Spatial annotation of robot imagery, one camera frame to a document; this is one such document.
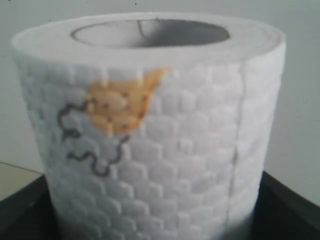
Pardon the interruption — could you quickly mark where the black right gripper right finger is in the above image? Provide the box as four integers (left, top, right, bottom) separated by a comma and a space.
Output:
250, 171, 320, 240

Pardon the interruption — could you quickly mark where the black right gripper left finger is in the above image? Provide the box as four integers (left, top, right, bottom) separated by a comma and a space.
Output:
0, 175, 60, 240

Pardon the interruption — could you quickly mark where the printed white paper towel roll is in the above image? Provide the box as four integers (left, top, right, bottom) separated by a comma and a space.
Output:
11, 12, 286, 240

